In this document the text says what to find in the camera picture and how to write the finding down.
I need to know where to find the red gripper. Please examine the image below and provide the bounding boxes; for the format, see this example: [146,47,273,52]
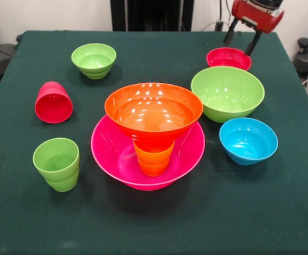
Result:
[224,0,285,56]

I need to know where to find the small red bowl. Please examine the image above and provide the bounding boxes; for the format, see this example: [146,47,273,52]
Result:
[206,47,252,72]

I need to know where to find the large green bowl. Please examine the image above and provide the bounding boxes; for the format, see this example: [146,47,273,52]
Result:
[191,66,266,124]

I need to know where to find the large orange bowl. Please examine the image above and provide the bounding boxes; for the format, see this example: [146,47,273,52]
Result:
[104,82,204,150]

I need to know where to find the orange cup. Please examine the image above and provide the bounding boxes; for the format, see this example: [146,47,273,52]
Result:
[132,139,176,177]

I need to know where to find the large pink bowl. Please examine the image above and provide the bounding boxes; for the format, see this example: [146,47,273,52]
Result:
[90,114,206,192]

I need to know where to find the red cup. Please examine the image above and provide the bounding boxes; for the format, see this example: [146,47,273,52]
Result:
[35,81,74,124]

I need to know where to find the small blue bowl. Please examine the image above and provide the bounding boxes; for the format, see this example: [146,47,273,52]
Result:
[218,117,279,166]

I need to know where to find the small green bowl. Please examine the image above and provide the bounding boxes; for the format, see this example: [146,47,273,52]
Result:
[71,42,117,80]

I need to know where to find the dark green tablecloth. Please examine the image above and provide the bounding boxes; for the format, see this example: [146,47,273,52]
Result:
[0,30,308,255]

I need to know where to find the green cup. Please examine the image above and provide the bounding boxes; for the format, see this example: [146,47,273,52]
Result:
[32,138,80,193]

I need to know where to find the black office chair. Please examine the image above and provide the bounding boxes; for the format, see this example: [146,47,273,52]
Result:
[0,18,24,86]

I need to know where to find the black wall cable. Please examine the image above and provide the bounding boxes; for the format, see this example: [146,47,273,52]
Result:
[224,0,233,23]

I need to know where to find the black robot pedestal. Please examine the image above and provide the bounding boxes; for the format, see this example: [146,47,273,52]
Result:
[110,0,194,32]

